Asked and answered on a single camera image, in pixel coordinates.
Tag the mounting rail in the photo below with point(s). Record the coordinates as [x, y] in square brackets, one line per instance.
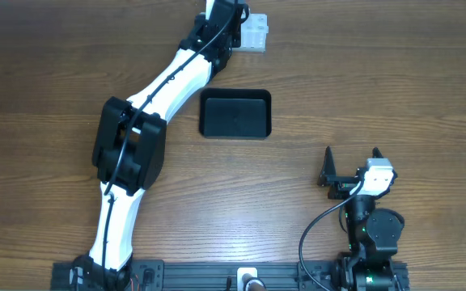
[200, 277]

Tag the white test tube rack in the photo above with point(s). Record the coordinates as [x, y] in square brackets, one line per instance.
[255, 34]

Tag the black tray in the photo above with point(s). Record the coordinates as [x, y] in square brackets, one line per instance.
[235, 117]

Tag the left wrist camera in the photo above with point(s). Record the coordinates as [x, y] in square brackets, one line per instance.
[210, 7]

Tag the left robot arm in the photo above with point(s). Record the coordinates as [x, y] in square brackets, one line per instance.
[184, 81]

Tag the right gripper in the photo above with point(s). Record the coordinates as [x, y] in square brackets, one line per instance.
[340, 186]

